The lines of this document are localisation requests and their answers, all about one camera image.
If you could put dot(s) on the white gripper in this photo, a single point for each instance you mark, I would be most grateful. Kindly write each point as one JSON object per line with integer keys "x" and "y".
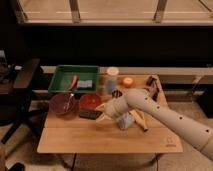
{"x": 114, "y": 108}

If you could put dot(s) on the black rectangular eraser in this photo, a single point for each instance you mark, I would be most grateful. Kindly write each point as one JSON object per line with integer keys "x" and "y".
{"x": 89, "y": 114}

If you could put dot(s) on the grey blue cloth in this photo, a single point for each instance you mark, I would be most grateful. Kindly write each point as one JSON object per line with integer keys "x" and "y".
{"x": 125, "y": 121}

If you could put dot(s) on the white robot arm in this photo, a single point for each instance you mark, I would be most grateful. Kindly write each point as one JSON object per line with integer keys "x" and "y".
{"x": 198, "y": 135}

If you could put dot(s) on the red bowl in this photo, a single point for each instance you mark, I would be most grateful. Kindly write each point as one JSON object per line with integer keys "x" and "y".
{"x": 90, "y": 101}

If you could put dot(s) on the metal spoon in bowl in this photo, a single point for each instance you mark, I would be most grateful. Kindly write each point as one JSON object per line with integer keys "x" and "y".
{"x": 66, "y": 107}

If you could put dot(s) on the purple bowl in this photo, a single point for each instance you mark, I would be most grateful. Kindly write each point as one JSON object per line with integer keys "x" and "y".
{"x": 58, "y": 101}

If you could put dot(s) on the small metal cup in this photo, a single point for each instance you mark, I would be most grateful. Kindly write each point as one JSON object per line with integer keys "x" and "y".
{"x": 117, "y": 94}

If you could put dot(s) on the small grey sponge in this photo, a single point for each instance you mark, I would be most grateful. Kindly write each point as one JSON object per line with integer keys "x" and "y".
{"x": 83, "y": 84}

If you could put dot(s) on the yellow wooden tongs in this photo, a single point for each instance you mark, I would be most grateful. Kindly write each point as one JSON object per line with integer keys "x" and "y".
{"x": 139, "y": 118}

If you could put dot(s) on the clear jar with lid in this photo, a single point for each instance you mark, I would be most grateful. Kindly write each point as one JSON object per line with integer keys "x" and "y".
{"x": 111, "y": 79}

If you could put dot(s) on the green plastic tray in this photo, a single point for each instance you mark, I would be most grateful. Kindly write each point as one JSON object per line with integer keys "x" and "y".
{"x": 63, "y": 76}

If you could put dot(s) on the black office chair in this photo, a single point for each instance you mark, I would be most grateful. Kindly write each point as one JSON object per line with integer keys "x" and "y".
{"x": 15, "y": 105}

